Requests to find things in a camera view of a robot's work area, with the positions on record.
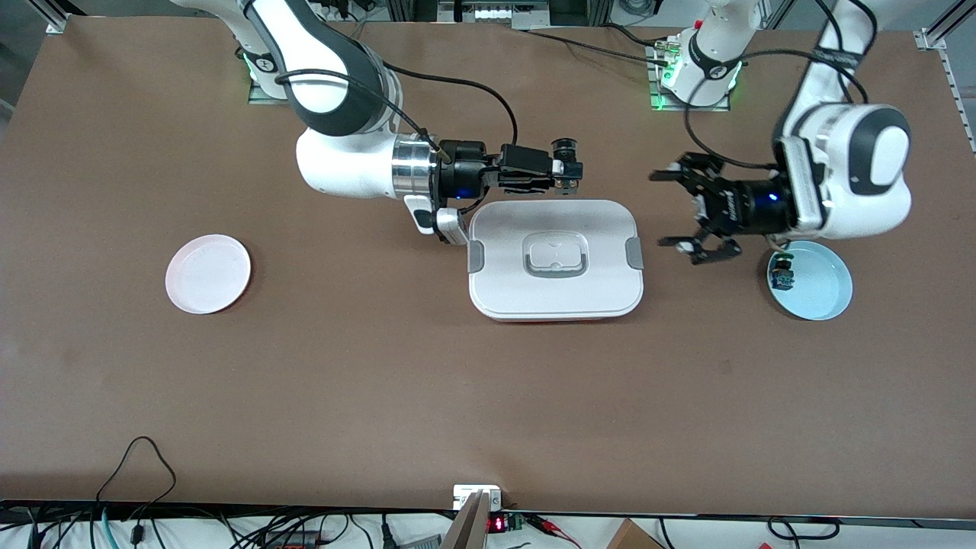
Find black cable to base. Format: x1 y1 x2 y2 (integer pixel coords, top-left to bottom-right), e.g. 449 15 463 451
525 24 673 68

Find perforated aluminium rail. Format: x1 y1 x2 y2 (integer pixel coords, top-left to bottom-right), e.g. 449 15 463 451
913 0 976 153

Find red clip test leads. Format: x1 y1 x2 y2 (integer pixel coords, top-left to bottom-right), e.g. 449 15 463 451
525 514 582 549

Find light blue round plate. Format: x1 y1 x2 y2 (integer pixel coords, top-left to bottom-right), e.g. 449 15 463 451
766 240 853 321

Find white lidded lunch box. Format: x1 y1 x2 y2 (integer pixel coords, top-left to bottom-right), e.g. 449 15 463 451
467 200 645 323

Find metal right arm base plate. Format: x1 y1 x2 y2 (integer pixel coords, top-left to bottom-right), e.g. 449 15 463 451
248 76 294 105

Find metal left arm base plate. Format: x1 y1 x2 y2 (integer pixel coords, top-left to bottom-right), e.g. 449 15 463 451
648 42 731 113

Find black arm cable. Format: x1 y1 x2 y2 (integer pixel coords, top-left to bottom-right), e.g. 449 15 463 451
683 0 879 172
274 59 519 157

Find brown cardboard box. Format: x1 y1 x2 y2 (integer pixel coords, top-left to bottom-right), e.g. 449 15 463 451
606 518 666 549

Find grey angled metal bar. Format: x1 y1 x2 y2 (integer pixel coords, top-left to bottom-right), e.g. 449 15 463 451
441 492 490 549

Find orange push-button switch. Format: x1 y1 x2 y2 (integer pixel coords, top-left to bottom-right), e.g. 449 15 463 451
551 137 585 188

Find small white box device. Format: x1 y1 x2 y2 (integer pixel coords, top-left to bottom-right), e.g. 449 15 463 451
453 485 502 510

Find thin black looped cable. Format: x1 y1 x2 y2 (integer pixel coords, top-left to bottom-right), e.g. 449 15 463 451
95 436 178 504

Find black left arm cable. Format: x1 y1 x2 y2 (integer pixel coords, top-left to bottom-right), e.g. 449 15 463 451
683 0 879 172

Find pink round plate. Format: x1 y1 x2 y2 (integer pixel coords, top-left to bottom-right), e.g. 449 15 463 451
165 234 252 315

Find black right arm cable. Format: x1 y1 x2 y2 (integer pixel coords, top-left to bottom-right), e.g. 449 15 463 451
274 59 519 157

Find black coiled cable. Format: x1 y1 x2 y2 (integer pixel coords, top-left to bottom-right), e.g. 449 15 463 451
766 516 841 541

